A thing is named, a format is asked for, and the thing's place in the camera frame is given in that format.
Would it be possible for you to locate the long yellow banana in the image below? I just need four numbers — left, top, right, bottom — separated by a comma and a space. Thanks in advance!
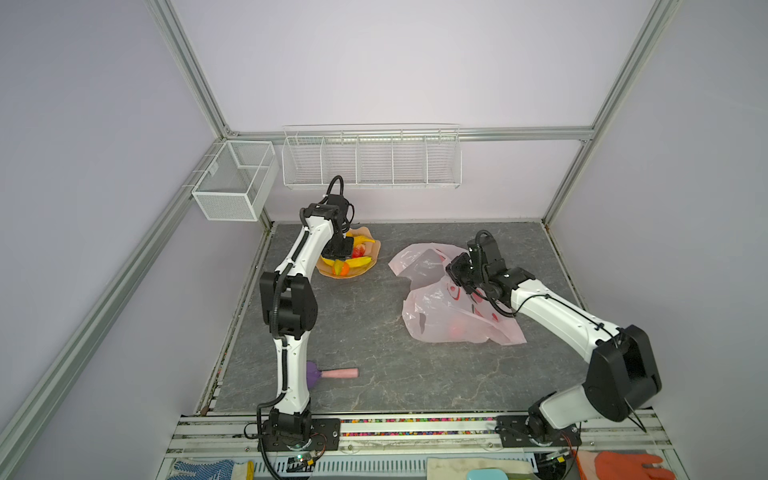
321, 256, 373, 269

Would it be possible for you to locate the orange mandarin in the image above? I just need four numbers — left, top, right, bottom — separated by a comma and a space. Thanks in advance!
333, 260, 351, 277

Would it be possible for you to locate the pink fruit print plastic bag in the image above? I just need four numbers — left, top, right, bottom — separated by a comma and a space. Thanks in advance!
389, 243, 526, 346

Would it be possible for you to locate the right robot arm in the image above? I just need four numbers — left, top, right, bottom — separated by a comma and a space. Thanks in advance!
446, 230, 662, 446

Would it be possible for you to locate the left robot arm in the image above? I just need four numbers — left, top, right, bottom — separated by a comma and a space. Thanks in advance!
255, 175, 354, 451

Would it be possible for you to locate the white mesh box basket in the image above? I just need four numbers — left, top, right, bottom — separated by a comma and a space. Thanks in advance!
192, 140, 279, 222

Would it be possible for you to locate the beige folded cloth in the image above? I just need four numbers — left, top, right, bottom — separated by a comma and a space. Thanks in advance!
426, 458, 536, 479

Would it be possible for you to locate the teal container lid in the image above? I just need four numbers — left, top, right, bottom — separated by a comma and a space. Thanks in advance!
466, 468, 508, 480

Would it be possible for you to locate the orange rubber glove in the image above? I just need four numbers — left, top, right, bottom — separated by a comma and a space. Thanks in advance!
576, 451, 676, 480

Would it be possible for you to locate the blue white knit glove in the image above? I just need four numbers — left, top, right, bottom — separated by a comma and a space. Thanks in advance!
169, 460, 235, 480

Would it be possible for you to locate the white wire wall basket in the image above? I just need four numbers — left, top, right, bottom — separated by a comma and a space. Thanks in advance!
281, 123, 463, 189

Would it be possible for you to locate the purple spatula pink handle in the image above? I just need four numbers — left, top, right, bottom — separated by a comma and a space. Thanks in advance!
306, 361, 359, 390

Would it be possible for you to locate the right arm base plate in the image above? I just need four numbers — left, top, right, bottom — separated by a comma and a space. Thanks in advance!
494, 414, 582, 448

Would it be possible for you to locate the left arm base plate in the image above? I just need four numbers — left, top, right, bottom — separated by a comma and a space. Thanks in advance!
261, 416, 341, 452

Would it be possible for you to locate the aluminium mounting rail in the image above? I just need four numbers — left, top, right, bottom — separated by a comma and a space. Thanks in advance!
165, 409, 673, 458

